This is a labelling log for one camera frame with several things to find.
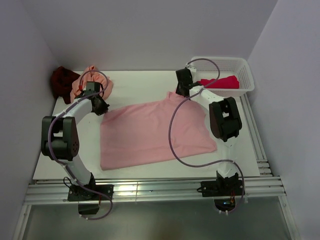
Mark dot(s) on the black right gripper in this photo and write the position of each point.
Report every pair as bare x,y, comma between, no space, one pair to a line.
178,90

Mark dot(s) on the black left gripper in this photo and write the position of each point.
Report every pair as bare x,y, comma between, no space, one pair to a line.
104,109

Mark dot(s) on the light pink t-shirt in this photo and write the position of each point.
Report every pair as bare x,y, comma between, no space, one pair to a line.
138,134

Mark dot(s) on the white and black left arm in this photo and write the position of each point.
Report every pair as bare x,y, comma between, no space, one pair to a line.
60,142

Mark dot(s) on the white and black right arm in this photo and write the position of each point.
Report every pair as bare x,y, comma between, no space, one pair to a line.
225,124

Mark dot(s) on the white plastic basket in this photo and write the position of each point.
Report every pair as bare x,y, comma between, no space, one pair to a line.
209,67

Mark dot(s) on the peach orange t-shirt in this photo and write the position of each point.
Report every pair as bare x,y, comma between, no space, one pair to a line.
90,74

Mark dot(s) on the red rolled t-shirt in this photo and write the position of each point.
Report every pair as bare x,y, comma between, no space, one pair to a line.
230,82

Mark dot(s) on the dark maroon t-shirt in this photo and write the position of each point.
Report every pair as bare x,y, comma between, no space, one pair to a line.
61,82

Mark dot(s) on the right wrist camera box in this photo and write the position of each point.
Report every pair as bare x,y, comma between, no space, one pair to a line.
191,68

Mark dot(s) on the aluminium frame rails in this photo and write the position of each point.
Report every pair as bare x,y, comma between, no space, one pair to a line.
52,192

